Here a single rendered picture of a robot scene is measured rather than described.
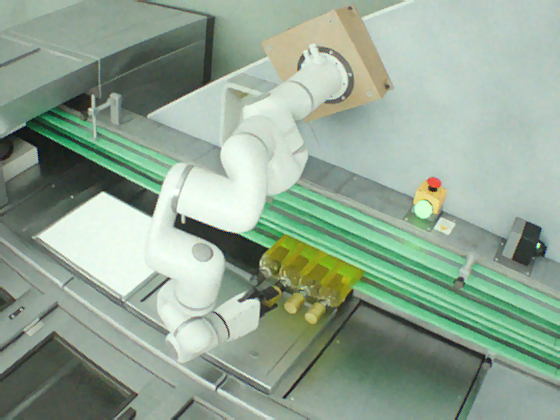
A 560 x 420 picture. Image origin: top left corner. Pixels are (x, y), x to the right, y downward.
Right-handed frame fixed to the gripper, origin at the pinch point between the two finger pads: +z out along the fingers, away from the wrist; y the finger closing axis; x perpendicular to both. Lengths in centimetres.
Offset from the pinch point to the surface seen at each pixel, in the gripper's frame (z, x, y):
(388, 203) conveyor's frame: 36.7, -3.4, 15.5
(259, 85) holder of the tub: 27, 40, 34
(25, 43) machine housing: -6, 153, 22
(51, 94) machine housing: -12, 105, 17
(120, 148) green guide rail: 2, 76, 4
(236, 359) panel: -12.0, -3.1, -12.0
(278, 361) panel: -3.6, -9.3, -12.7
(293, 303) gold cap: 2.8, -5.6, 1.5
